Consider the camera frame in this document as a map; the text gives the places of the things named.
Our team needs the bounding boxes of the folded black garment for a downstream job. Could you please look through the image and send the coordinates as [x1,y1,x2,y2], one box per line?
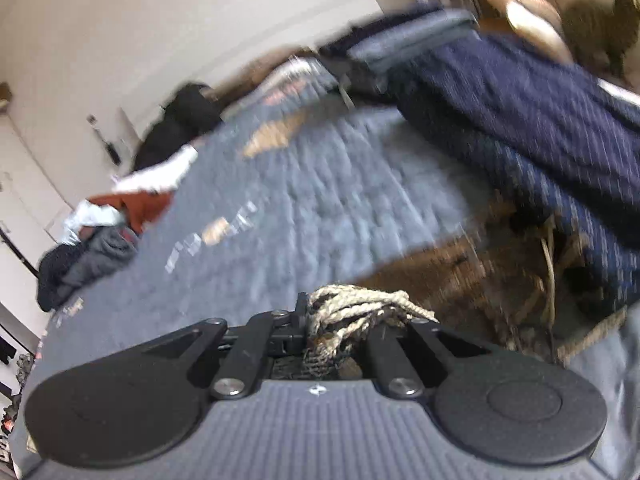
[320,55,401,96]

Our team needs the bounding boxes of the pale grey pillow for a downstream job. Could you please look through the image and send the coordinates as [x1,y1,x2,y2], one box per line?
[260,57,321,106]

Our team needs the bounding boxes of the bed with grey quilt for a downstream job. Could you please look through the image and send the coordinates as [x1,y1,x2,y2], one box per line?
[10,95,640,480]

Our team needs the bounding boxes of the white garment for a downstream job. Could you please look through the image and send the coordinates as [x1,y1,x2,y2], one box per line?
[112,145,201,193]

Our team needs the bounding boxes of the crumpled navy dotted garment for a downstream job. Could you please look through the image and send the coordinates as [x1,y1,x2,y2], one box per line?
[36,245,86,311]

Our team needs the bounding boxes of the light blue shirt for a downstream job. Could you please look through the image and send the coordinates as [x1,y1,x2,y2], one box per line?
[62,200,126,246]

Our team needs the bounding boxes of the white wardrobe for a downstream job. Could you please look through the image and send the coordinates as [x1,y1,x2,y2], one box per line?
[0,110,76,311]

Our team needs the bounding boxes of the large navy patterned blanket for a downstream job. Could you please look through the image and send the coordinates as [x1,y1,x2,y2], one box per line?
[390,35,640,311]

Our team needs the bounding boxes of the brown plaid fringed scarf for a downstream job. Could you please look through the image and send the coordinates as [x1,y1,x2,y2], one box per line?
[270,200,640,381]

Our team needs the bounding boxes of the grey hooded garment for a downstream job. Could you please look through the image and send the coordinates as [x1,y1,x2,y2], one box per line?
[60,227,138,291]

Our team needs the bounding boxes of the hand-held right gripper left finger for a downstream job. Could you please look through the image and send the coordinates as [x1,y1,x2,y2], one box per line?
[140,292,310,401]

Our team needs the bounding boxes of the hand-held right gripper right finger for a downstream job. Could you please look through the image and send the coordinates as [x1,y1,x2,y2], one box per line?
[365,319,498,400]

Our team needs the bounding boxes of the white bed headboard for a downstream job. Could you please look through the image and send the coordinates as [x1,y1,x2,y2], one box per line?
[120,0,416,126]

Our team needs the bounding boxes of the woven pet bed white cushion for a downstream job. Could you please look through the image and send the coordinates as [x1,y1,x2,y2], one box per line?
[482,0,576,63]

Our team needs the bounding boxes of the grey brown cat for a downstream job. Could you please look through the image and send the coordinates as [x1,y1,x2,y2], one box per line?
[562,0,640,78]

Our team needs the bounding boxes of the black puffy jacket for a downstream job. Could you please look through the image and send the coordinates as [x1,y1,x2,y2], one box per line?
[132,82,223,171]

